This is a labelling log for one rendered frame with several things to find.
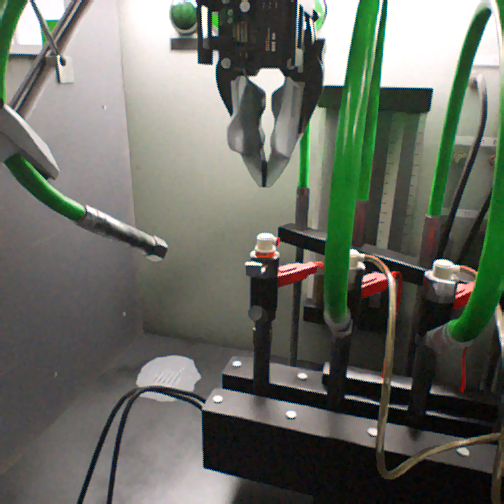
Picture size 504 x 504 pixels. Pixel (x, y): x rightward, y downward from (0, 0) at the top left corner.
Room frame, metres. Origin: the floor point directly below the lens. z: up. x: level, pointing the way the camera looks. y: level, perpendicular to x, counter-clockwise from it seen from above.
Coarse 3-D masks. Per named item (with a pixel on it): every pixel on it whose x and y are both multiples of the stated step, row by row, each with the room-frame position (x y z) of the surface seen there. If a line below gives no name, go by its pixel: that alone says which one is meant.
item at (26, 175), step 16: (0, 0) 0.30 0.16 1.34; (16, 0) 0.31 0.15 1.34; (0, 16) 0.30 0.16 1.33; (16, 16) 0.31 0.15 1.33; (0, 32) 0.30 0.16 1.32; (0, 48) 0.30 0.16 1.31; (0, 64) 0.29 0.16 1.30; (0, 80) 0.29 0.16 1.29; (0, 96) 0.29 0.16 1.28; (304, 144) 0.58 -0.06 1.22; (16, 160) 0.29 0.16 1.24; (304, 160) 0.58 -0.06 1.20; (16, 176) 0.30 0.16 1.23; (32, 176) 0.30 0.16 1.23; (304, 176) 0.58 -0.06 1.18; (32, 192) 0.30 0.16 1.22; (48, 192) 0.31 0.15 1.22; (304, 192) 0.58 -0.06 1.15; (64, 208) 0.32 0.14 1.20; (80, 208) 0.33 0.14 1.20
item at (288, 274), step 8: (296, 264) 0.43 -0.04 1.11; (304, 264) 0.43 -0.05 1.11; (312, 264) 0.43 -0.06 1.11; (280, 272) 0.41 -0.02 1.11; (288, 272) 0.41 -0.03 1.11; (296, 272) 0.41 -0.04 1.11; (304, 272) 0.42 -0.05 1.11; (312, 272) 0.43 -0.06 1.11; (280, 280) 0.40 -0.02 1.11; (288, 280) 0.41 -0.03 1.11; (296, 280) 0.41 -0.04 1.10
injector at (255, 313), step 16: (256, 256) 0.39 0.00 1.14; (272, 272) 0.39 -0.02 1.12; (256, 288) 0.39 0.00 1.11; (272, 288) 0.39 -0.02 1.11; (256, 304) 0.39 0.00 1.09; (272, 304) 0.39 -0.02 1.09; (256, 320) 0.37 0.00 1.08; (272, 320) 0.39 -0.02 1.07; (256, 336) 0.39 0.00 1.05; (256, 352) 0.39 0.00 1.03; (256, 368) 0.39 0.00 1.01; (256, 384) 0.39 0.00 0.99
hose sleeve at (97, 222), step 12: (84, 204) 0.34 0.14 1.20; (84, 216) 0.33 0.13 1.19; (96, 216) 0.34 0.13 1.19; (108, 216) 0.35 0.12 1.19; (84, 228) 0.33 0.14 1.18; (96, 228) 0.34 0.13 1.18; (108, 228) 0.34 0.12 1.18; (120, 228) 0.35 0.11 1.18; (132, 228) 0.37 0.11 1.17; (120, 240) 0.35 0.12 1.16; (132, 240) 0.36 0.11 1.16; (144, 240) 0.37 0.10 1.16; (144, 252) 0.37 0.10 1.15
